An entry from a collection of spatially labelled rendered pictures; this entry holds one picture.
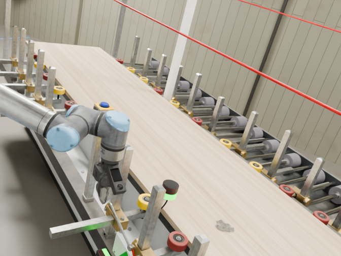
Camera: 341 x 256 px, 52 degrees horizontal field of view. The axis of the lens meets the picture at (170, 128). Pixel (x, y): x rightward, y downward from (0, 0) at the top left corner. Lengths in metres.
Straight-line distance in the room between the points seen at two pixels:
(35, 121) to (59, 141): 0.10
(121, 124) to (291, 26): 3.99
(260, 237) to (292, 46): 3.68
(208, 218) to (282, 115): 3.71
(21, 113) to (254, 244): 1.04
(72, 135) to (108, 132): 0.15
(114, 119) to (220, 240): 0.67
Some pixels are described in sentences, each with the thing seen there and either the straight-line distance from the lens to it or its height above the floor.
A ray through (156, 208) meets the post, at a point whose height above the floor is 1.07.
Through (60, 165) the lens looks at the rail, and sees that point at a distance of 2.05.
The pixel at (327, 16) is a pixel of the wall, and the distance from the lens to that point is 4.93.
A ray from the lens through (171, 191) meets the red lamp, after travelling 1.23.
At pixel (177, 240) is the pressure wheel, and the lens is 1.41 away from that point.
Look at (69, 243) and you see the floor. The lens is 2.59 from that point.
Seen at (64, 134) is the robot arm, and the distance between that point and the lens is 1.12.
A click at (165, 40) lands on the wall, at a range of 5.59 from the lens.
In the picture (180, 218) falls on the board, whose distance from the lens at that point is 1.52.
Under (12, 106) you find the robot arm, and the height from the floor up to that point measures 1.33.
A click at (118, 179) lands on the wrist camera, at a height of 1.10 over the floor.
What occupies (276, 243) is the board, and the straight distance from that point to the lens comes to 1.62.
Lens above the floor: 1.83
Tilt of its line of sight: 24 degrees down
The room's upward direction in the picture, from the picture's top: 15 degrees clockwise
